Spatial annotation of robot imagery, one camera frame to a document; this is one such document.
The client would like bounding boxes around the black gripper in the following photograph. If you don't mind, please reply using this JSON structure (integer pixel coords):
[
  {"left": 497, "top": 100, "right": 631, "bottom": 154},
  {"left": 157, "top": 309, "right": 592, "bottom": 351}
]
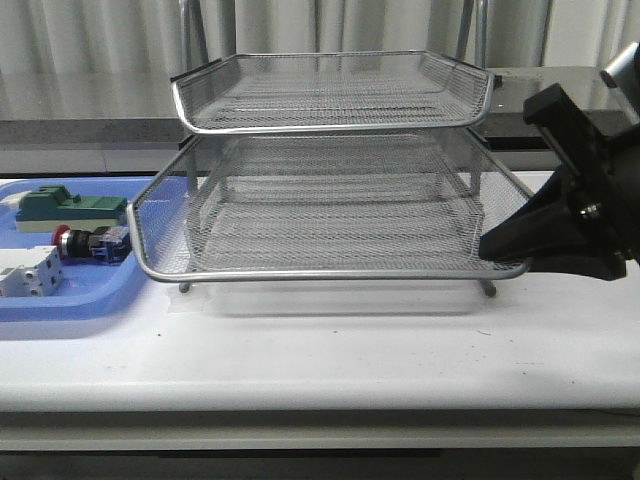
[{"left": 479, "top": 84, "right": 639, "bottom": 281}]

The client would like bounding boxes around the silver mesh tray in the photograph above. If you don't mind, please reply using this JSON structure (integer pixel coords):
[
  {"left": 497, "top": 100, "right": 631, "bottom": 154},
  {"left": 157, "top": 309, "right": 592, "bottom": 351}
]
[
  {"left": 127, "top": 128, "right": 531, "bottom": 284},
  {"left": 171, "top": 50, "right": 495, "bottom": 135},
  {"left": 184, "top": 169, "right": 486, "bottom": 274}
]

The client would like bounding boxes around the red emergency stop button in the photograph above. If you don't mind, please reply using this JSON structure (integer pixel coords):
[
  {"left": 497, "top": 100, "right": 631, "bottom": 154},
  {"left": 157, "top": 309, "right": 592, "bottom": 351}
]
[{"left": 51, "top": 225, "right": 132, "bottom": 264}]

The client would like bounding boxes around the silver mesh top tray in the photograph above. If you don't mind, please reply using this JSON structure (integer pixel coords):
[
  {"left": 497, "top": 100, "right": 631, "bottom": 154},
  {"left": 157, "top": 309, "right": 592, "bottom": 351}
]
[{"left": 171, "top": 50, "right": 495, "bottom": 135}]

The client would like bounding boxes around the silver mesh bottom tray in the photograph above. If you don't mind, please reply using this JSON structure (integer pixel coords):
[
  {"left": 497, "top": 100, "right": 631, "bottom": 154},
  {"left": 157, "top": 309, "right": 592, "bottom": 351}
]
[{"left": 184, "top": 169, "right": 486, "bottom": 274}]

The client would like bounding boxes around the blue plastic tray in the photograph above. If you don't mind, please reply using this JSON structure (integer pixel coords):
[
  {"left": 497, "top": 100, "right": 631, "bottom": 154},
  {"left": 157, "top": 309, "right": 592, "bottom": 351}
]
[{"left": 0, "top": 176, "right": 193, "bottom": 322}]

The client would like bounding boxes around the white circuit breaker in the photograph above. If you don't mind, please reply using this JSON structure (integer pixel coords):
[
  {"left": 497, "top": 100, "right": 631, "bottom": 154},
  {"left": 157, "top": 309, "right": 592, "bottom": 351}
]
[{"left": 1, "top": 246, "right": 63, "bottom": 297}]

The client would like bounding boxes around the grey metal rack frame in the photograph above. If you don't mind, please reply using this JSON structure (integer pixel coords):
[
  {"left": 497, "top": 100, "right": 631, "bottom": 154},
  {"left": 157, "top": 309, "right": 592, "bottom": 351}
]
[{"left": 178, "top": 169, "right": 498, "bottom": 297}]

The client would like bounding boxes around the green electrical switch block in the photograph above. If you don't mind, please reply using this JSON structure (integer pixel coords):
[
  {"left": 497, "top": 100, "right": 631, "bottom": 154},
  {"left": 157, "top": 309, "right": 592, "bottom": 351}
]
[{"left": 1, "top": 184, "right": 128, "bottom": 233}]

